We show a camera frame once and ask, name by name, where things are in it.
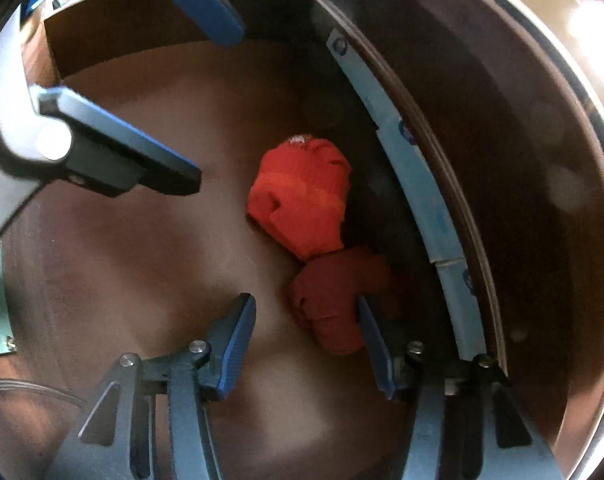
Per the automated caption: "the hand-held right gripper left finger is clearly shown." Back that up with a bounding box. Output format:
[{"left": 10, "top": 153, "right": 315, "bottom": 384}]
[{"left": 47, "top": 292, "right": 257, "bottom": 480}]

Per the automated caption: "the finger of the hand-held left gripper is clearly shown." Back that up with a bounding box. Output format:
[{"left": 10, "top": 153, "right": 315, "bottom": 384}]
[
  {"left": 0, "top": 10, "right": 203, "bottom": 251},
  {"left": 157, "top": 0, "right": 245, "bottom": 47}
]

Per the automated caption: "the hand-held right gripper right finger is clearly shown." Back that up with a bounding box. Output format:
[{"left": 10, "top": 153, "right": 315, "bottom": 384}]
[{"left": 357, "top": 296, "right": 562, "bottom": 480}]

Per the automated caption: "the dark red sock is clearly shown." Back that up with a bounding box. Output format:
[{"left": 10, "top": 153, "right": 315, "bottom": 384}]
[{"left": 289, "top": 247, "right": 397, "bottom": 357}]

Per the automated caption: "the bright orange sock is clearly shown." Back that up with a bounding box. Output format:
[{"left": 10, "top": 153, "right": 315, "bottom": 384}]
[{"left": 247, "top": 133, "right": 353, "bottom": 262}]

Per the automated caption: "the grey cable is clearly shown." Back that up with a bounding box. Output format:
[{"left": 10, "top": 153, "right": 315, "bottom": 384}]
[{"left": 0, "top": 379, "right": 85, "bottom": 408}]

